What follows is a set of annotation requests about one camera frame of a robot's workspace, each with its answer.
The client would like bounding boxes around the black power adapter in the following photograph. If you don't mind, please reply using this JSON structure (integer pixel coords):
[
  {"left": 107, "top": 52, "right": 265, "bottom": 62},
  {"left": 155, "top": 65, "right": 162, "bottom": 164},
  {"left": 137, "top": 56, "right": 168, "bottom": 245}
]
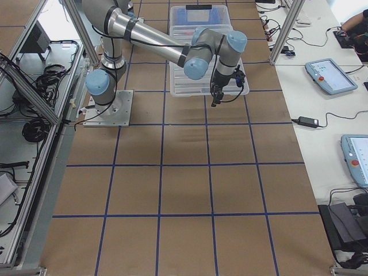
[{"left": 298, "top": 116, "right": 319, "bottom": 128}]

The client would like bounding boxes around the aluminium frame post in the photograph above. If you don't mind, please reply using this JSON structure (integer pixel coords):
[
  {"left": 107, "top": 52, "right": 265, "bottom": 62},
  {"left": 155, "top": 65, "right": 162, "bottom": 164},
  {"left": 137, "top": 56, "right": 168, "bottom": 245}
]
[{"left": 269, "top": 0, "right": 305, "bottom": 65}]

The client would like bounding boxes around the silver robot arm near lid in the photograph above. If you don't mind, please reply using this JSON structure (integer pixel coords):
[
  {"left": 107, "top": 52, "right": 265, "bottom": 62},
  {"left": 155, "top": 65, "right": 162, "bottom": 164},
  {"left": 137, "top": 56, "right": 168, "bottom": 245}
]
[{"left": 82, "top": 1, "right": 247, "bottom": 107}]

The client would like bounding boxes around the clear plastic storage box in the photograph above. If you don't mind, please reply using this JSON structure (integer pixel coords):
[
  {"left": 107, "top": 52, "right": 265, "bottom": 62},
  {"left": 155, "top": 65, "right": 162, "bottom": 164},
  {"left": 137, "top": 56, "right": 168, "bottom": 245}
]
[{"left": 169, "top": 4, "right": 233, "bottom": 38}]

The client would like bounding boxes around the blue teach pendant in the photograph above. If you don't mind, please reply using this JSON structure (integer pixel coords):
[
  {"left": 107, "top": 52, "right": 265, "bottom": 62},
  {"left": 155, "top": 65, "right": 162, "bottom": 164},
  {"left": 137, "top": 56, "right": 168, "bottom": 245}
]
[
  {"left": 305, "top": 58, "right": 358, "bottom": 95},
  {"left": 340, "top": 135, "right": 367, "bottom": 188}
]

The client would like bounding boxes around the clear plastic box lid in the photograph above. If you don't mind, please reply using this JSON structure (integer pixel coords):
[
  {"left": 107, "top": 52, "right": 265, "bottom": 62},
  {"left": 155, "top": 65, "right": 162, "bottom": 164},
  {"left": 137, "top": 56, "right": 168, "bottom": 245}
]
[{"left": 169, "top": 25, "right": 250, "bottom": 99}]

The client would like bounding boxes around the black gripper near lid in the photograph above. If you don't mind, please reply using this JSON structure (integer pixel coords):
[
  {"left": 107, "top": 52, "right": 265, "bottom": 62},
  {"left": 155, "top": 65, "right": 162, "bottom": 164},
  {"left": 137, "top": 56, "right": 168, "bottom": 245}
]
[{"left": 210, "top": 68, "right": 233, "bottom": 107}]

